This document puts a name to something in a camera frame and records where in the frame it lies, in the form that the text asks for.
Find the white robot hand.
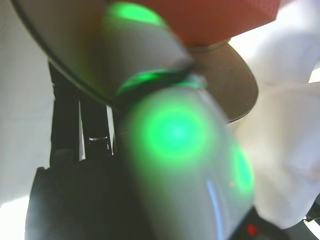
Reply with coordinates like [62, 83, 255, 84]
[24, 1, 320, 240]

